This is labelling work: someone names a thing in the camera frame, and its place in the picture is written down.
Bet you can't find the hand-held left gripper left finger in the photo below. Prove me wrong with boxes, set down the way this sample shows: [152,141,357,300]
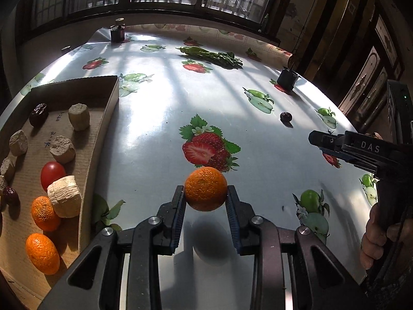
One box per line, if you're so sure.
[37,185,186,310]

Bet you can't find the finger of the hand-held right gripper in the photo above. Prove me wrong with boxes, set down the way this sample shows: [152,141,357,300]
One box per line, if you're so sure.
[308,130,346,162]

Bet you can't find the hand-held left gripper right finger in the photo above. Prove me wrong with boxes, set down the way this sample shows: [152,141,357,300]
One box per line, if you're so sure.
[226,185,370,310]

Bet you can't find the orange mandarin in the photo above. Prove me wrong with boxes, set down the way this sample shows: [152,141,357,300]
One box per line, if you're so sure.
[31,196,62,232]
[184,167,228,212]
[25,233,61,276]

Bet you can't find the large beige sugarcane chunk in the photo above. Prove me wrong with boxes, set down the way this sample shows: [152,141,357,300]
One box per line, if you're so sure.
[47,176,82,219]

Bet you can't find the cardboard box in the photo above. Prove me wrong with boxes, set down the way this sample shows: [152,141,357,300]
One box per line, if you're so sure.
[0,75,120,301]

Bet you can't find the red tomato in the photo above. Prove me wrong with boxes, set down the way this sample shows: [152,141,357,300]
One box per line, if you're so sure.
[40,162,67,192]

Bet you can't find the person's right hand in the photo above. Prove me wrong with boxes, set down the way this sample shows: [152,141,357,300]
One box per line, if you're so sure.
[361,203,404,269]

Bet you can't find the wooden panel door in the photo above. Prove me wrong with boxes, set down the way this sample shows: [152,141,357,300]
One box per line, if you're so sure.
[337,16,405,133]

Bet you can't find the fruit printed tablecloth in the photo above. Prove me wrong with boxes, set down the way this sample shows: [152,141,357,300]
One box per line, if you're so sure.
[0,22,378,310]

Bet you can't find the green leafy vegetables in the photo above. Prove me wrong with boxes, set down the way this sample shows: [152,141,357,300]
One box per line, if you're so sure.
[176,46,244,70]

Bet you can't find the dark red jar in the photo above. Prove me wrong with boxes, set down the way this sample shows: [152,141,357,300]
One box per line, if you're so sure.
[110,18,127,43]

